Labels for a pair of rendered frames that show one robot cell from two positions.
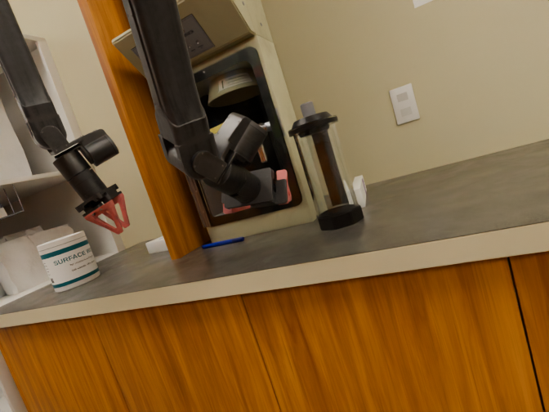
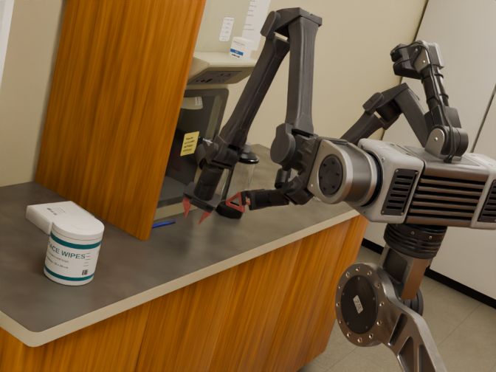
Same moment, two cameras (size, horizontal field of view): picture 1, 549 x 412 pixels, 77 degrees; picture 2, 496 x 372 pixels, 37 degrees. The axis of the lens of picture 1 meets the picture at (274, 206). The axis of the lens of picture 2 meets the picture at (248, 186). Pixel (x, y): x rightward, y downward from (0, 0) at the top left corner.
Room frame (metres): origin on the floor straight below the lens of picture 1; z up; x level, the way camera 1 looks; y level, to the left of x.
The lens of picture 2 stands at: (0.57, 2.37, 1.88)
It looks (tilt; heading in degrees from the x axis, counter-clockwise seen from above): 18 degrees down; 273
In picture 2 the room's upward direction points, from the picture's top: 16 degrees clockwise
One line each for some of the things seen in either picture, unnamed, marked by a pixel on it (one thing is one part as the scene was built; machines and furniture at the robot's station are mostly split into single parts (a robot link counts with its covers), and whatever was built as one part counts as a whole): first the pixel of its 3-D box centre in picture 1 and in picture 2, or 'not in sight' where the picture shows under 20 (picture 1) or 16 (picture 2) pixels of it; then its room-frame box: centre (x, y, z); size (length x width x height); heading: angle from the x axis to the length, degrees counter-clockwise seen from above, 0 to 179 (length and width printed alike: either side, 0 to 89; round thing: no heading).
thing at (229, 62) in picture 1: (228, 145); (188, 147); (0.92, 0.07, 1.19); 0.30 x 0.01 x 0.40; 64
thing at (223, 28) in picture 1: (182, 37); (220, 72); (0.88, 0.09, 1.46); 0.32 x 0.12 x 0.10; 65
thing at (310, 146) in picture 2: not in sight; (319, 159); (0.53, 0.72, 1.45); 0.09 x 0.08 x 0.12; 34
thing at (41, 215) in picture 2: (174, 239); (60, 217); (1.20, 0.37, 0.96); 0.16 x 0.12 x 0.04; 56
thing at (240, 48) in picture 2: not in sight; (240, 48); (0.84, 0.01, 1.54); 0.05 x 0.05 x 0.06; 70
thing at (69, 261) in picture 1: (69, 260); (73, 248); (1.06, 0.65, 1.02); 0.13 x 0.13 x 0.15
